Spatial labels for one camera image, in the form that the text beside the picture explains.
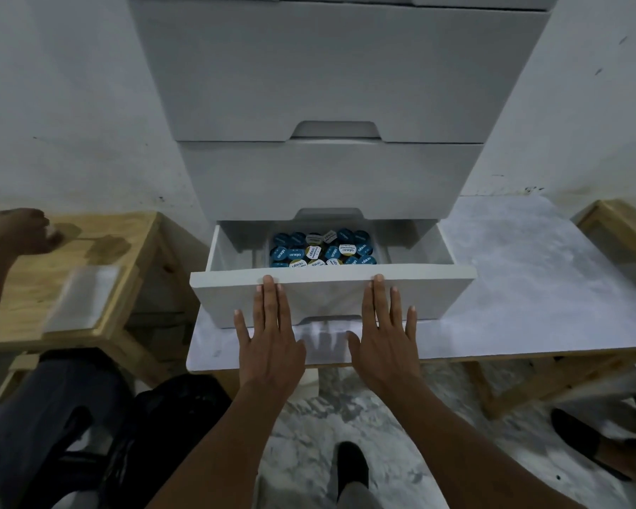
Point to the person's left hand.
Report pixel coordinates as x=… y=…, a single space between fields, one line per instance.
x=267 y=355

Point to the person's right hand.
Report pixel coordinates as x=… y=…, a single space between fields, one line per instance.
x=389 y=360

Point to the person's right middle finger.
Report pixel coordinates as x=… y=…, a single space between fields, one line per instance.
x=379 y=304

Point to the person's right thumb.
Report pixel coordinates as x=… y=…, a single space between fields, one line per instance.
x=355 y=349

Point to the person's left thumb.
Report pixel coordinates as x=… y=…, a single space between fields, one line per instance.
x=300 y=352

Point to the person's right little finger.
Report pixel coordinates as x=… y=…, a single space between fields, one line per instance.
x=409 y=328

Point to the person's left middle finger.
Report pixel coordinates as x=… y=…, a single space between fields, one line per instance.
x=269 y=302

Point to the person's left little finger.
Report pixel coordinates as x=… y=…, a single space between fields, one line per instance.
x=241 y=328

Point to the person's right forearm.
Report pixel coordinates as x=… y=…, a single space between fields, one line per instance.
x=456 y=450

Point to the person's left forearm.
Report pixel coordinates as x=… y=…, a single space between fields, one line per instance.
x=228 y=445

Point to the pile of coffee capsules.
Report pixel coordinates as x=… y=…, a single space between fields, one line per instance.
x=323 y=249

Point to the person's black shoe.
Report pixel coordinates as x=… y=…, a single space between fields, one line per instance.
x=351 y=466
x=577 y=432

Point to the light wooden stool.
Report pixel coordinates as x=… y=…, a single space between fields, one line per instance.
x=132 y=259

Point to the small white closed drawer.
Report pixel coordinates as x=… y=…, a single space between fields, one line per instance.
x=328 y=177

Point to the white paper pad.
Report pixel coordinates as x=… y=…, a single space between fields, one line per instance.
x=82 y=299

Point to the white drawer cabinet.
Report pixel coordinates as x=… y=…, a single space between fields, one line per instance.
x=328 y=74

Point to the wooden side table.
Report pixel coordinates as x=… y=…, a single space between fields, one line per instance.
x=623 y=227

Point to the large white closed drawer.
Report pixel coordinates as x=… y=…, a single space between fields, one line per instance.
x=339 y=63

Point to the wooden table frame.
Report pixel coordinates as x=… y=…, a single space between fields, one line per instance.
x=540 y=376

